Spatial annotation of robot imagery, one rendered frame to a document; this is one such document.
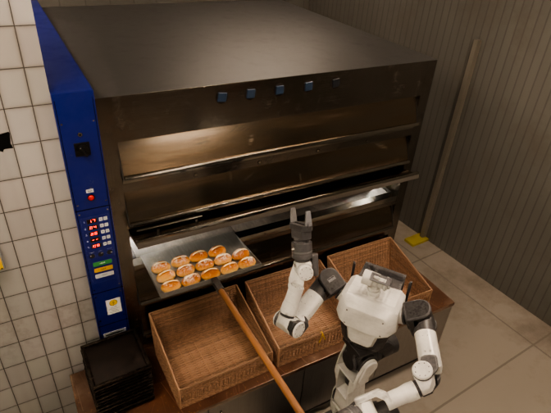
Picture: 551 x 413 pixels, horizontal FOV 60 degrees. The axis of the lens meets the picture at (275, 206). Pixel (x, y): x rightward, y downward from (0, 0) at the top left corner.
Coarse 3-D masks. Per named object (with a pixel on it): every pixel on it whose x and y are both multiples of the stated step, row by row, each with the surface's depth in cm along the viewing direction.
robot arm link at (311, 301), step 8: (304, 296) 215; (312, 296) 213; (320, 296) 214; (304, 304) 212; (312, 304) 212; (320, 304) 215; (304, 312) 210; (312, 312) 212; (304, 320) 207; (296, 328) 202; (304, 328) 207; (296, 336) 204
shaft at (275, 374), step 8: (224, 296) 230; (232, 304) 226; (232, 312) 222; (240, 320) 217; (248, 328) 214; (248, 336) 211; (256, 344) 206; (264, 352) 203; (264, 360) 200; (272, 368) 196; (272, 376) 195; (280, 376) 194; (280, 384) 190; (288, 392) 188; (288, 400) 186; (296, 400) 185; (296, 408) 182
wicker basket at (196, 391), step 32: (224, 288) 286; (160, 320) 270; (192, 320) 281; (224, 320) 292; (256, 320) 275; (160, 352) 260; (192, 352) 277; (224, 352) 279; (256, 352) 280; (192, 384) 243; (224, 384) 256
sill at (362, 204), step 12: (348, 204) 313; (360, 204) 314; (372, 204) 318; (300, 216) 297; (312, 216) 298; (324, 216) 301; (252, 228) 284; (264, 228) 285; (276, 228) 286; (288, 228) 291
